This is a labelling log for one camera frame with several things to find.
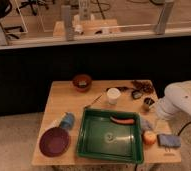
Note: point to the middle grey metal post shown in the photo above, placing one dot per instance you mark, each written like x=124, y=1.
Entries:
x=67, y=22

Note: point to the right grey metal post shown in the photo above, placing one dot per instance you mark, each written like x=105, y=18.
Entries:
x=164, y=16

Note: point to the orange fruit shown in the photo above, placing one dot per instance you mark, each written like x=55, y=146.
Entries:
x=149, y=137

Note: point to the small black container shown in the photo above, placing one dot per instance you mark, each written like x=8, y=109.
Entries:
x=136, y=94

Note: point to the white paper cup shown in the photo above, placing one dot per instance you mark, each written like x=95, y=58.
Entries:
x=113, y=95

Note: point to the blue sponge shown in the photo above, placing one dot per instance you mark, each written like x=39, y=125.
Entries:
x=169, y=140

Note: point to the dark tangled object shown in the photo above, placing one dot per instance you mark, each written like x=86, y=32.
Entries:
x=144, y=86

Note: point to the wooden platform with white objects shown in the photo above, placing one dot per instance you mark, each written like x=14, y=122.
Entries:
x=96, y=26

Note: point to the orange hot dog sausage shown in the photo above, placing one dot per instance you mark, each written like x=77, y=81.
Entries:
x=123, y=121

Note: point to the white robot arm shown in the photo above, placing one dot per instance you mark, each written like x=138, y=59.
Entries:
x=177, y=97

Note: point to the wooden table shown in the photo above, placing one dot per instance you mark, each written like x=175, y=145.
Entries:
x=63, y=97

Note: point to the small brown bowl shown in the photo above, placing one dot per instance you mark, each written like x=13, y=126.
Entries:
x=82, y=82

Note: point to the green plastic tray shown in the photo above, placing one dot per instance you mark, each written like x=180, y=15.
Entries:
x=101, y=138

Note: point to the small brown jar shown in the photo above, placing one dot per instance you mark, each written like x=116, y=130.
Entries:
x=147, y=103

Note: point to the dark red plate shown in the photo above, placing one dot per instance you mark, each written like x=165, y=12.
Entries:
x=54, y=142

